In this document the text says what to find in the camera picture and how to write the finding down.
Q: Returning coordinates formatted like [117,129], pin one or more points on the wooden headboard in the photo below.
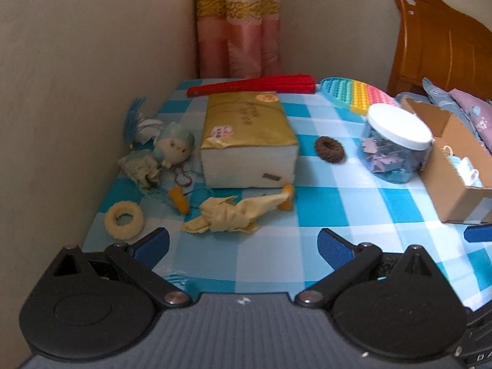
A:
[438,46]

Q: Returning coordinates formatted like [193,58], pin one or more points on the yellow cloth duck toy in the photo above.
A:
[230,213]

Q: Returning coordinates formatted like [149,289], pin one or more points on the plastic jar with white lid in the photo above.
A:
[396,142]

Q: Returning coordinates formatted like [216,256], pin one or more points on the brown hair scrunchie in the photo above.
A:
[329,150]

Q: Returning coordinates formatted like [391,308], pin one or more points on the cream hair scrunchie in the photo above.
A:
[123,221]

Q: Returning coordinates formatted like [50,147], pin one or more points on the blue white checkered tablecloth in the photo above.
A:
[334,200]

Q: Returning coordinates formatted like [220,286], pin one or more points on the cardboard box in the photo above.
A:
[449,176]

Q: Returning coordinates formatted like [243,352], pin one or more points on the pink curtain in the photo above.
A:
[238,27]

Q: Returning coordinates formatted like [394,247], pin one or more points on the grey-blue floral pillow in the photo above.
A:
[446,94]

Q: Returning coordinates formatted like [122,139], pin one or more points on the gold tissue pack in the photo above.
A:
[246,138]

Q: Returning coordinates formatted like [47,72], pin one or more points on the doll with teal hair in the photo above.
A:
[175,146]

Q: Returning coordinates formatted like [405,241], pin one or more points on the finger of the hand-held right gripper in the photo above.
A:
[479,233]
[478,342]

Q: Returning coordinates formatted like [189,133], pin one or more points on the floral sachet with blue tassel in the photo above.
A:
[139,167]

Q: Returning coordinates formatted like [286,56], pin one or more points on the purple floral pillow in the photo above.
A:
[476,117]

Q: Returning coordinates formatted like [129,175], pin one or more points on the blue face mask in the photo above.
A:
[463,165]

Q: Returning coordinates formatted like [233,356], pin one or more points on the rainbow pop bubble toy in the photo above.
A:
[355,94]

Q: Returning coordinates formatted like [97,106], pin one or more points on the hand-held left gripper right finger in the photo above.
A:
[335,250]

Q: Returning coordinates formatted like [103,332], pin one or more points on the red folding fan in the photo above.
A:
[253,84]

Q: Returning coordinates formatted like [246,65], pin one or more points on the crumpled white tissue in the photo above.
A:
[150,127]

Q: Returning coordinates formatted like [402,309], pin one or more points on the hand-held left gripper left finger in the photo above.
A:
[152,246]

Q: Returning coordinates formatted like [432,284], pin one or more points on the small orange plush piece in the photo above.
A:
[180,199]

